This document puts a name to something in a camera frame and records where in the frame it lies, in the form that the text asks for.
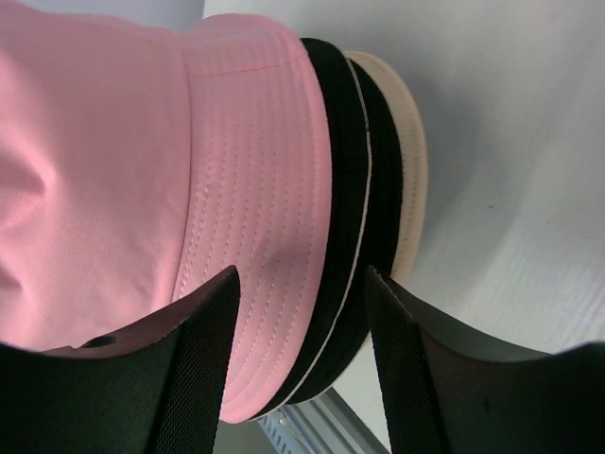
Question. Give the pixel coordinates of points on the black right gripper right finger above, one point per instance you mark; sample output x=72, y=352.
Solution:
x=450, y=388

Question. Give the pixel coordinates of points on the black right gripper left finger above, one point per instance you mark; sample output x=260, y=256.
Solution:
x=154, y=386

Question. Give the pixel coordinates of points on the pink hat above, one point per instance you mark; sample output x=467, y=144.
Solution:
x=138, y=162

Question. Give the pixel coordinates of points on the beige bucket hat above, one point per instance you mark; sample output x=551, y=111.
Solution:
x=412, y=145

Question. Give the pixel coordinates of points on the black bucket hat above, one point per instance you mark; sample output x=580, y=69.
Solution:
x=379, y=241

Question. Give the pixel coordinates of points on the aluminium mounting rail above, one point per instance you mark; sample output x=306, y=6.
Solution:
x=326, y=424

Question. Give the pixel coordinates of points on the white slotted cable duct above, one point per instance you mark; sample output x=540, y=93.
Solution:
x=280, y=434

